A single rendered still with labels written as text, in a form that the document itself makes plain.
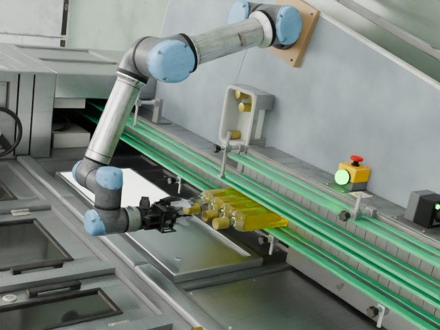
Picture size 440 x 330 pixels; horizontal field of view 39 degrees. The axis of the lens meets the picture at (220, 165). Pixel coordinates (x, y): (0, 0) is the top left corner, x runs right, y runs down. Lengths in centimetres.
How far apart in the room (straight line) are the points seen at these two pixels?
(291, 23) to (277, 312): 86
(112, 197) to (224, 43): 54
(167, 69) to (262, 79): 68
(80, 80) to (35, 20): 287
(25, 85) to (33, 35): 297
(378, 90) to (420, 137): 21
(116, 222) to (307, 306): 60
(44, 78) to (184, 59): 107
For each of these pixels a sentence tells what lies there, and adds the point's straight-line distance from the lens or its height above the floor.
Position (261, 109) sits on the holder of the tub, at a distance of 223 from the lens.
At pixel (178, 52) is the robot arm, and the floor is 134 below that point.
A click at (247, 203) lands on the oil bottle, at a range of 200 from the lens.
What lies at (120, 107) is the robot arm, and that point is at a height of 141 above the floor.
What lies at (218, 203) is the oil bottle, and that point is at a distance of 198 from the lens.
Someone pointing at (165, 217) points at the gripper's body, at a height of 131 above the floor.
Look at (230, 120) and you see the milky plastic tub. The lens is 236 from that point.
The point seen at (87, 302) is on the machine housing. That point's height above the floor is 157.
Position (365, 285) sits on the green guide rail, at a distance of 177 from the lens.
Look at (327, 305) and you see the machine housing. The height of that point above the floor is 93.
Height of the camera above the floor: 226
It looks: 37 degrees down
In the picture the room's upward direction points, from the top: 94 degrees counter-clockwise
